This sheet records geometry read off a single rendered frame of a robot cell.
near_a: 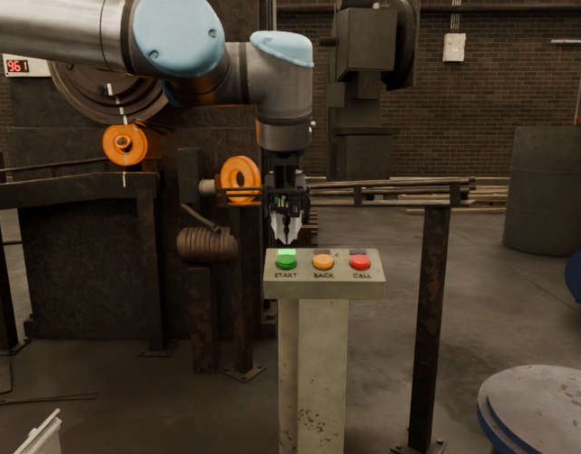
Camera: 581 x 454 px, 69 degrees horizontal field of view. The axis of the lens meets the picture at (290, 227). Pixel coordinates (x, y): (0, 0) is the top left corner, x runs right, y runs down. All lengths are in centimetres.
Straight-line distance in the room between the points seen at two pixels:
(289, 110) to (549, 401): 63
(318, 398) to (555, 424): 43
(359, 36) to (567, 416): 521
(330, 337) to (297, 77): 52
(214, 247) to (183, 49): 101
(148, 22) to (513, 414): 75
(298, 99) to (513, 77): 791
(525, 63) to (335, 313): 792
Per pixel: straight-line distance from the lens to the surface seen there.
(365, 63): 570
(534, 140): 341
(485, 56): 834
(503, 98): 842
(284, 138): 67
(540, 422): 81
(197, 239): 147
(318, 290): 85
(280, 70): 64
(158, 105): 161
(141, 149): 165
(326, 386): 96
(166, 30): 52
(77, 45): 57
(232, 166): 142
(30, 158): 193
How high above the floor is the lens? 87
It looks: 13 degrees down
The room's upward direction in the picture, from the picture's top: straight up
